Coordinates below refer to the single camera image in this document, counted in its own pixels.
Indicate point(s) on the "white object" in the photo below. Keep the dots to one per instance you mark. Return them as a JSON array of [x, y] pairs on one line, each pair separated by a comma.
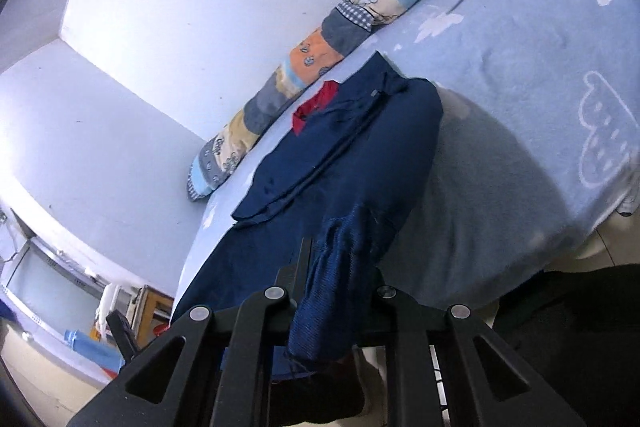
[[630, 204]]

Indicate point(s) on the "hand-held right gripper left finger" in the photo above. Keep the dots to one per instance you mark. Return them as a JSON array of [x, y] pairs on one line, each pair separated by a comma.
[[295, 279]]

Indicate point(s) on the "blue plastic bottle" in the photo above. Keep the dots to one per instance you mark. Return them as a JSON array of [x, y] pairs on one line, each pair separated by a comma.
[[95, 349]]

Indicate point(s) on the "metal framed window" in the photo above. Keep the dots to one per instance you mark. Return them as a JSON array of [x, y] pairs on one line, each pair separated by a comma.
[[45, 277]]

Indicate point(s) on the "navy blue work jacket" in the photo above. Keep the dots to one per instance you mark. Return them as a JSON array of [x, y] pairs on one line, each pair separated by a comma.
[[350, 147]]

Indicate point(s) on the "wooden chair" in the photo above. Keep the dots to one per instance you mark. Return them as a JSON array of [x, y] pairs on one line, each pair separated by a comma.
[[150, 312]]

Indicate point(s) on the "white plastic container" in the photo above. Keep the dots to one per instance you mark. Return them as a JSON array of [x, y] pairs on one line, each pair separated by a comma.
[[107, 307]]

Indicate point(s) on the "light blue cloud-print bed sheet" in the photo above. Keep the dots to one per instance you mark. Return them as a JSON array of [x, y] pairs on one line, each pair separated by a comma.
[[500, 82]]

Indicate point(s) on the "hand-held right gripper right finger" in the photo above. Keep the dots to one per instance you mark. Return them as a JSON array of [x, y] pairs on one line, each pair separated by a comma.
[[400, 332]]

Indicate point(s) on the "red cloth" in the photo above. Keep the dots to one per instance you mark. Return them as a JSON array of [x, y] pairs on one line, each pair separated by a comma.
[[315, 104]]

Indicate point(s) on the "rolled patchwork quilt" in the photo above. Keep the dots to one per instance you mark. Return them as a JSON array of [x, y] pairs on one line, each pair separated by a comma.
[[310, 52]]

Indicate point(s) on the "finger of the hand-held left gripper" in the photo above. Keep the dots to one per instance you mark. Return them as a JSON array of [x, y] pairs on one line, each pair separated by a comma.
[[122, 334]]

